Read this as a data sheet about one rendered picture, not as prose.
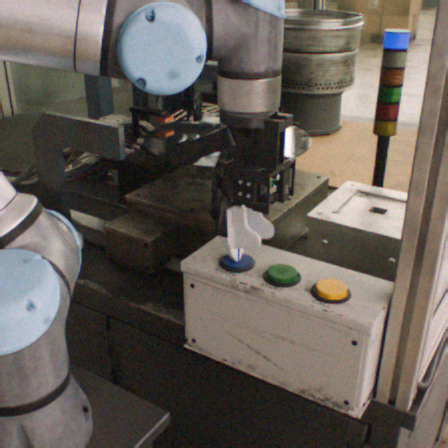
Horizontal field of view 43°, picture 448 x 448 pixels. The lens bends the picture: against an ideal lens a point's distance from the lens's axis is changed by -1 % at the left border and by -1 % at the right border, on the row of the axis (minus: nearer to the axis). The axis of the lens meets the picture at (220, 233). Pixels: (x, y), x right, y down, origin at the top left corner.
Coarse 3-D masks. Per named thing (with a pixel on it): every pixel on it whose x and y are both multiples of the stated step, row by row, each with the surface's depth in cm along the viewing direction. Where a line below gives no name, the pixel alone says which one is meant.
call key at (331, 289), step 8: (320, 280) 73; (328, 280) 73; (336, 280) 73; (320, 288) 72; (328, 288) 72; (336, 288) 72; (344, 288) 72; (320, 296) 71; (328, 296) 71; (336, 296) 70; (344, 296) 71
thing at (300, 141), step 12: (180, 120) 124; (204, 120) 124; (216, 120) 124; (156, 132) 117; (168, 132) 117; (180, 132) 117; (192, 132) 117; (288, 132) 117; (300, 132) 117; (144, 144) 111; (156, 144) 110; (168, 144) 110; (288, 144) 110; (300, 144) 110; (216, 156) 103
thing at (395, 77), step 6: (384, 72) 103; (390, 72) 103; (396, 72) 102; (402, 72) 103; (384, 78) 104; (390, 78) 103; (396, 78) 103; (402, 78) 104; (384, 84) 104; (390, 84) 104; (396, 84) 104; (402, 84) 104
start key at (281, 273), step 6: (282, 264) 77; (270, 270) 76; (276, 270) 76; (282, 270) 76; (288, 270) 76; (294, 270) 76; (270, 276) 75; (276, 276) 74; (282, 276) 74; (288, 276) 74; (294, 276) 74; (276, 282) 74; (282, 282) 74; (288, 282) 74
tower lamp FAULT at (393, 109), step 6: (378, 102) 106; (378, 108) 107; (384, 108) 106; (390, 108) 105; (396, 108) 106; (378, 114) 107; (384, 114) 106; (390, 114) 106; (396, 114) 106; (390, 120) 106
